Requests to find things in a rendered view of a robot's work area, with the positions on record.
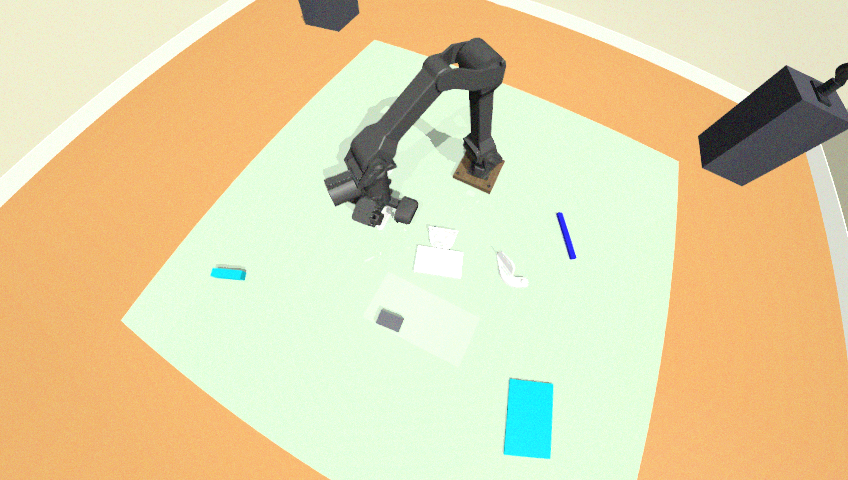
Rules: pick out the cyan flat rectangular plate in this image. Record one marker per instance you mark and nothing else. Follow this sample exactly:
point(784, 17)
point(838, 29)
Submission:
point(529, 419)

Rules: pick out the blue flat bar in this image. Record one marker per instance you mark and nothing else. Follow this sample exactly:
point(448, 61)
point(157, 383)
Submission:
point(567, 239)

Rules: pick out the cyan rectangular block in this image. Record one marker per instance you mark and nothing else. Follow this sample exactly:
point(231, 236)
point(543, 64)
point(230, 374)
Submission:
point(228, 274)

